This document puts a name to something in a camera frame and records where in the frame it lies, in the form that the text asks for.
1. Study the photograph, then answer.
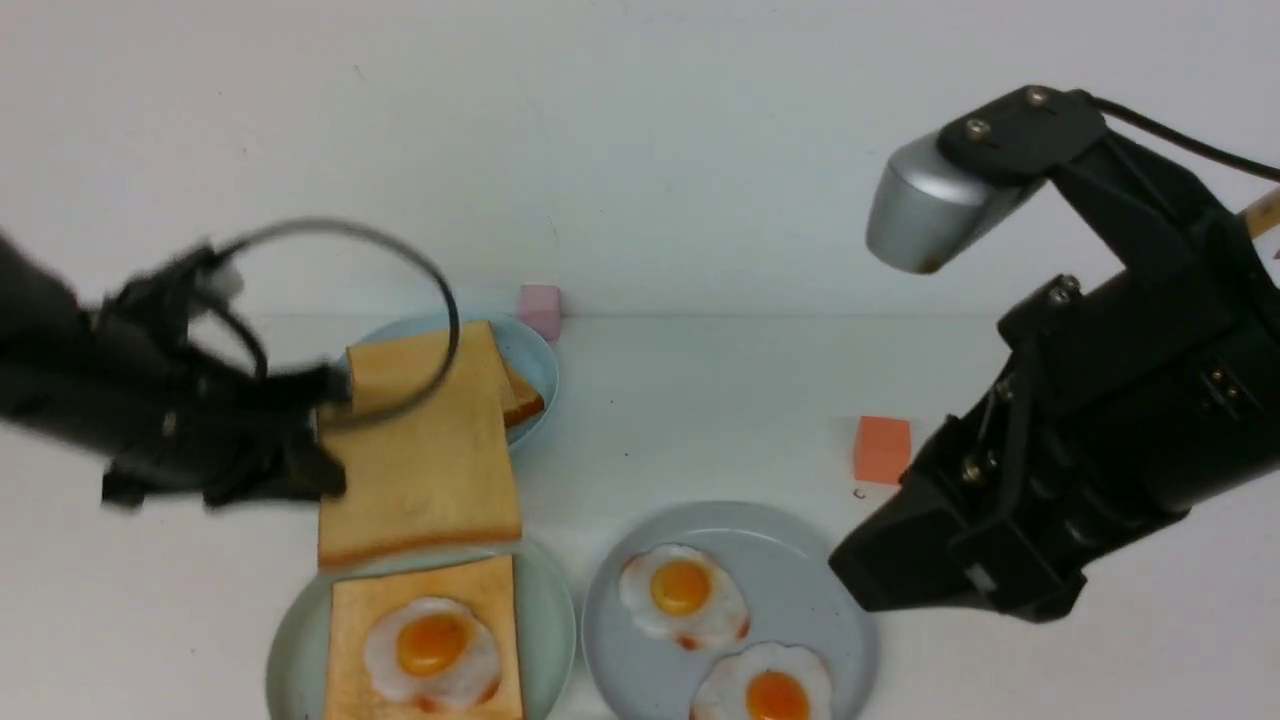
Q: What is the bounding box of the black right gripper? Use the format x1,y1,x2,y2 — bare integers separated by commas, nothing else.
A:
828,86,1277,624

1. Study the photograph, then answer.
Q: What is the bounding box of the fried egg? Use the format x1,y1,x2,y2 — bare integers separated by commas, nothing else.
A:
687,642,835,719
617,543,753,652
364,597,503,714

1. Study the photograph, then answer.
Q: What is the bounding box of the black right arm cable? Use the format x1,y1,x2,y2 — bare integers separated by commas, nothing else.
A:
1091,95,1280,186

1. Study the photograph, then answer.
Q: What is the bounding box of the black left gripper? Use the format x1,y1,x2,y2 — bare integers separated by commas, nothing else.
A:
96,260,351,506

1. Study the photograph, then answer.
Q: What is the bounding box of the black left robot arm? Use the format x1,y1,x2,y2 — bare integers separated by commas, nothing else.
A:
1,240,349,509

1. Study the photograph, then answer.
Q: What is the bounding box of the mint green plate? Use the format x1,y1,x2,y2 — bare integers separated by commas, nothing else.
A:
264,538,579,719

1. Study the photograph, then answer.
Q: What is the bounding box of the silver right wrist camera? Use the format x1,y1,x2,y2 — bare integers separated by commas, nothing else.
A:
865,131,1044,275

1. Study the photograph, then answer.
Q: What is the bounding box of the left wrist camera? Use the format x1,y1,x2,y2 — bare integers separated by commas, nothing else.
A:
191,247,244,304

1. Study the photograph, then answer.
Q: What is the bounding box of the orange cube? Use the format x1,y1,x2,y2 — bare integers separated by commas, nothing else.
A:
852,416,913,486

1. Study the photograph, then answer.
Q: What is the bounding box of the light blue bread plate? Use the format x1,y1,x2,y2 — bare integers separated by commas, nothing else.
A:
358,313,561,454

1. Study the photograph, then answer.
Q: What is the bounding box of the grey egg plate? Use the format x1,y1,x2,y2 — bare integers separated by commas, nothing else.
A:
580,501,879,719

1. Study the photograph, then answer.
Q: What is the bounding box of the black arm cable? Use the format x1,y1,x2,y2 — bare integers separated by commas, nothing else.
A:
110,217,462,430
1091,95,1280,186

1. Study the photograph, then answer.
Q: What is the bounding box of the pink cube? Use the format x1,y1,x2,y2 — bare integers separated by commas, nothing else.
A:
516,284,563,343

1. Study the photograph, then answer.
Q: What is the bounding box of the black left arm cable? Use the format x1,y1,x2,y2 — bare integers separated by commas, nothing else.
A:
110,217,462,430

